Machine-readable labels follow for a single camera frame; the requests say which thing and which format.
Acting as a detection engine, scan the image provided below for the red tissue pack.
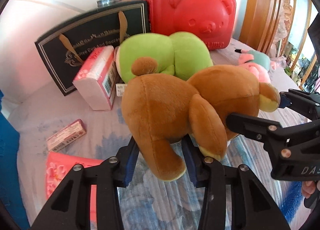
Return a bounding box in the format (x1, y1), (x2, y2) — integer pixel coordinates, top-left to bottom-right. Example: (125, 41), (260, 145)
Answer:
(44, 151), (105, 223)

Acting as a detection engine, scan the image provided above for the brown plush bear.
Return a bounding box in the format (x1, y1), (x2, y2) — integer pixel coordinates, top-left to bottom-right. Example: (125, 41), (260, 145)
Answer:
(121, 57), (280, 181)

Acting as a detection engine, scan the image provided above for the green plush toy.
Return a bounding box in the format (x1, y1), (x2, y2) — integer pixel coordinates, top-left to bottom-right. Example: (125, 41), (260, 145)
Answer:
(114, 32), (213, 83)

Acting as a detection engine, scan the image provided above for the blue bottle brush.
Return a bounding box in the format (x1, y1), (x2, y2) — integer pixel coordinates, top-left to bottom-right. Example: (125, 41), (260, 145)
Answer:
(279, 181), (303, 224)

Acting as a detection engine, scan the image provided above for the person's right hand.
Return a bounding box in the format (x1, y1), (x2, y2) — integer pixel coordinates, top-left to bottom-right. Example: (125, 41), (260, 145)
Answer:
(302, 181), (317, 199)

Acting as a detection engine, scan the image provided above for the blue fabric storage bin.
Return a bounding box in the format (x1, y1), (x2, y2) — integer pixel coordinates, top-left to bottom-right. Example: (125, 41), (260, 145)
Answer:
(0, 90), (30, 230)

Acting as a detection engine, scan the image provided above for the pink teal plush toy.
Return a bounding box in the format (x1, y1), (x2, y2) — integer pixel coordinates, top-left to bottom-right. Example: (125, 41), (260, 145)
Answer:
(234, 49), (277, 83)

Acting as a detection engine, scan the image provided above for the small pink flat box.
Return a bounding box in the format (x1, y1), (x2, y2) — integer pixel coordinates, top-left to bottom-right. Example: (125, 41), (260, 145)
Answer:
(47, 119), (86, 152)

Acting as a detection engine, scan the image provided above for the pink tissue pack upright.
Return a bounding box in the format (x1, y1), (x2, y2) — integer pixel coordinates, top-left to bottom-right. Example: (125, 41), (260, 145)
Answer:
(73, 46), (118, 111)

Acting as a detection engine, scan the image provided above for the red bear plastic case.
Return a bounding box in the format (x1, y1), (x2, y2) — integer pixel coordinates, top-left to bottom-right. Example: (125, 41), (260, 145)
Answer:
(145, 0), (236, 50)

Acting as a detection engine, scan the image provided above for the wooden chair frame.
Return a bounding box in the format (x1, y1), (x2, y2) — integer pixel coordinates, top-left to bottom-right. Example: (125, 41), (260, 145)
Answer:
(239, 0), (319, 91)

